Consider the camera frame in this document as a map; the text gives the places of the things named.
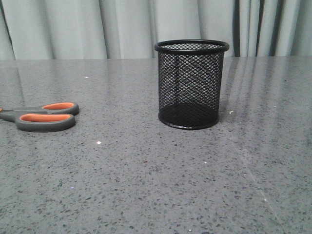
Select grey pleated curtain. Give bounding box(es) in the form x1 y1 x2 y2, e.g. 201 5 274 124
0 0 312 60

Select black mesh pen cup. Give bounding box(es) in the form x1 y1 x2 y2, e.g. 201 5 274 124
155 39 229 130

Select grey orange handled scissors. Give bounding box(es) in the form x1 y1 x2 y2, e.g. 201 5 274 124
0 102 79 132

